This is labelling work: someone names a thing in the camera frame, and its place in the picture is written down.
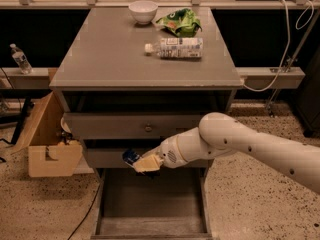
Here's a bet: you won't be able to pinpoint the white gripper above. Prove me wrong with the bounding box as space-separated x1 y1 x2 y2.
133 136 182 173

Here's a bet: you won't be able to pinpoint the blue rxbar blueberry bar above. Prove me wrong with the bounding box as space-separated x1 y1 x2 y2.
122 149 141 166

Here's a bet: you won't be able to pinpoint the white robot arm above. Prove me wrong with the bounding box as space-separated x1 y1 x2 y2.
133 112 320 193

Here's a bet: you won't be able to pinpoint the grey bottom drawer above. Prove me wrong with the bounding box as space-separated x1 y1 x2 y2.
90 167 213 240

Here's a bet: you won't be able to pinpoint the grey drawer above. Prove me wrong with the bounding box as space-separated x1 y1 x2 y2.
84 148 213 168
90 167 213 240
63 113 204 139

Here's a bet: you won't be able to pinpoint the grey middle drawer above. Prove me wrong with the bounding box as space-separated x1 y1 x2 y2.
84 148 213 168

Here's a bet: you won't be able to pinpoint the grey top drawer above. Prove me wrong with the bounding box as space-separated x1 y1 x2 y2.
63 113 204 139

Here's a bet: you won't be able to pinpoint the grey drawer cabinet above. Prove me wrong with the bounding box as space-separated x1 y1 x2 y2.
48 5 245 240

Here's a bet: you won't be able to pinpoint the wooden box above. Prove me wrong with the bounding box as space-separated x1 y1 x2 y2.
14 92 83 178

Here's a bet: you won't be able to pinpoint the lying clear water bottle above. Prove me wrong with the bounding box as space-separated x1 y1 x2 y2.
144 38 204 59

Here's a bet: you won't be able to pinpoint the green chip bag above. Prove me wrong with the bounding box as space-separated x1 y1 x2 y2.
156 8 202 38

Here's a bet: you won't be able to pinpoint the white ceramic bowl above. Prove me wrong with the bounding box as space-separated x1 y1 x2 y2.
128 0 158 25

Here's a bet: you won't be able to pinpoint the standing water bottle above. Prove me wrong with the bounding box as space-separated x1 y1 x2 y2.
10 43 32 75

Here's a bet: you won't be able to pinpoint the black floor cable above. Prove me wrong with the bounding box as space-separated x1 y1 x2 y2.
66 180 103 240

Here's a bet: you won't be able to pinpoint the white cable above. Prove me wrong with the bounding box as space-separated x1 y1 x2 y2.
242 0 316 93

